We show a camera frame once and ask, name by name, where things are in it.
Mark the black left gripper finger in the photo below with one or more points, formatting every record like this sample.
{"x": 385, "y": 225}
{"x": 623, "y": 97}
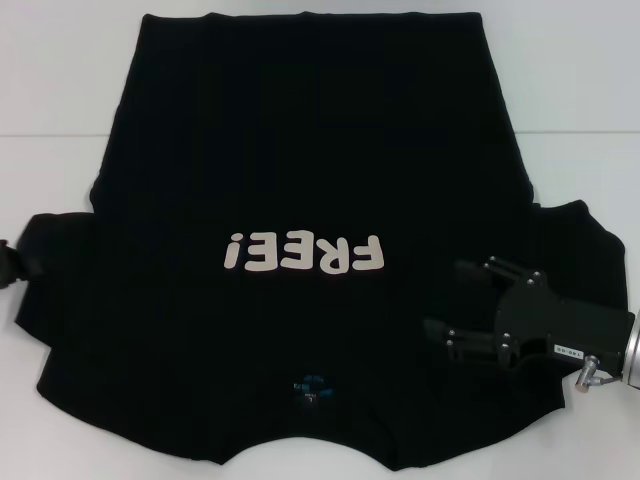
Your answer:
{"x": 30, "y": 269}

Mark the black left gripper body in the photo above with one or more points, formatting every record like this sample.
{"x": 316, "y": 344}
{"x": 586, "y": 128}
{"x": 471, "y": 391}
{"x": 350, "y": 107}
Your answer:
{"x": 7, "y": 265}

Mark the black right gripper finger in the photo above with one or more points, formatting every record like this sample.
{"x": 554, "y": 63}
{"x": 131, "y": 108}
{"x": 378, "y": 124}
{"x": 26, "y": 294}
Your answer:
{"x": 470, "y": 345}
{"x": 495, "y": 272}

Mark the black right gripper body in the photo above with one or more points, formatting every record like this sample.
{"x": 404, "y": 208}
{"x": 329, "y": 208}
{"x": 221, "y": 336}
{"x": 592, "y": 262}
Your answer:
{"x": 550, "y": 325}

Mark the black shirt with FREE print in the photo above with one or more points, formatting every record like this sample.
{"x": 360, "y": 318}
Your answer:
{"x": 300, "y": 150}

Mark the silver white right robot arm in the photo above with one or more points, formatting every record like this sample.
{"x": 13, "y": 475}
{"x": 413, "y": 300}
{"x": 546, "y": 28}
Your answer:
{"x": 634, "y": 350}

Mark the silver plug on right gripper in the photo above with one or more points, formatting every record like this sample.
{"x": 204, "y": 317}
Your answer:
{"x": 590, "y": 372}

